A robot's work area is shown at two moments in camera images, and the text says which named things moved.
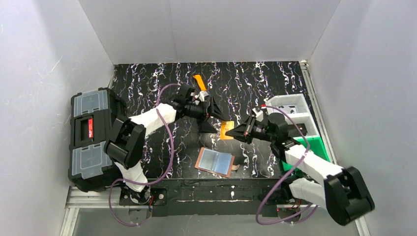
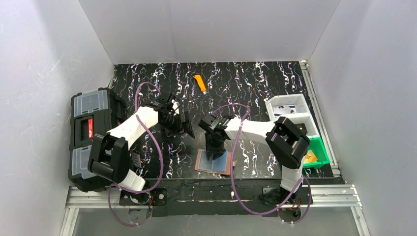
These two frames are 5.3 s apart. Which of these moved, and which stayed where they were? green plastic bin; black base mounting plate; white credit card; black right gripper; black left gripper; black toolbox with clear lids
Moved: black left gripper; black right gripper
Stayed: black base mounting plate; green plastic bin; black toolbox with clear lids; white credit card
